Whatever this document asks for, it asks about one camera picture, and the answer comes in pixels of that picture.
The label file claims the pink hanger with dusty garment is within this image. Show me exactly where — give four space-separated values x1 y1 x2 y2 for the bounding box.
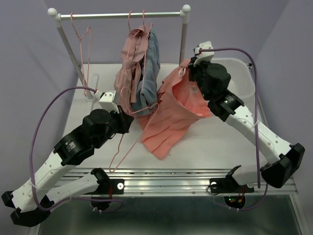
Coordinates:
120 11 145 63

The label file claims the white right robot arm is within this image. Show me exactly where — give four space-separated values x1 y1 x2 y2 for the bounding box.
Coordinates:
188 56 305 191

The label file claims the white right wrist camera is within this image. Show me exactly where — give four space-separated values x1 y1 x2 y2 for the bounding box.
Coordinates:
194 41 214 65

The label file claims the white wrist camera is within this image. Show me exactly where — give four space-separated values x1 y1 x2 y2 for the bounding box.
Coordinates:
194 41 214 65
94 90 119 113

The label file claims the salmon pink skirt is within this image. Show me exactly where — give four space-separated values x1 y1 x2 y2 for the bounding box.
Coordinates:
138 60 211 160

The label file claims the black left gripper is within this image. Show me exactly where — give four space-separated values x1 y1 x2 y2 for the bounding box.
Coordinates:
95 104 134 148

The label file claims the blue grey garment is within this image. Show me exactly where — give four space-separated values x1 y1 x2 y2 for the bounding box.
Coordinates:
131 29 160 116

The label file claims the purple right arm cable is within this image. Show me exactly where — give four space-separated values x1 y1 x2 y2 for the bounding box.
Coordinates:
199 47 268 212

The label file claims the white metal clothes rack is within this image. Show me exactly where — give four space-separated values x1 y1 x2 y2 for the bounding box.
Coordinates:
47 4 191 85

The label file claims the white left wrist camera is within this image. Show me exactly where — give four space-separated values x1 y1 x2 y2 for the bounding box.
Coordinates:
94 90 119 113

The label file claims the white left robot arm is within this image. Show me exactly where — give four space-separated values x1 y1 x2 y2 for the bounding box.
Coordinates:
1 109 134 227

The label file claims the white plastic basket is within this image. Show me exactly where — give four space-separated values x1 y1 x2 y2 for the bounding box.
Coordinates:
211 58 255 99

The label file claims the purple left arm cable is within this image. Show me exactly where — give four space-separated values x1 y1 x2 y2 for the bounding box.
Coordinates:
28 87 123 213

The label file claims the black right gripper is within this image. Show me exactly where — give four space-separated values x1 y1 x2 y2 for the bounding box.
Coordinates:
189 55 213 100

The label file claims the aluminium mounting rail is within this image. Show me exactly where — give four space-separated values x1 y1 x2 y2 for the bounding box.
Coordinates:
40 166 298 198

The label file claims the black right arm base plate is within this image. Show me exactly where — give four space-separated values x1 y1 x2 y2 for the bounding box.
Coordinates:
206 178 254 195

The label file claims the pink hanger with blue garment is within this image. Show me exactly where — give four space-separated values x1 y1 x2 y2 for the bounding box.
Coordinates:
140 9 150 94

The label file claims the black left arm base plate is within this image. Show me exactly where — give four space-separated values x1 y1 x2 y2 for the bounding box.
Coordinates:
89 178 125 195

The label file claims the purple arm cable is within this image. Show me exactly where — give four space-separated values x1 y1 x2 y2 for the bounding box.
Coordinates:
199 47 268 212
28 87 123 213

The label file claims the dusty pink garment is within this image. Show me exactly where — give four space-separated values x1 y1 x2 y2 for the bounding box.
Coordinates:
113 28 150 116

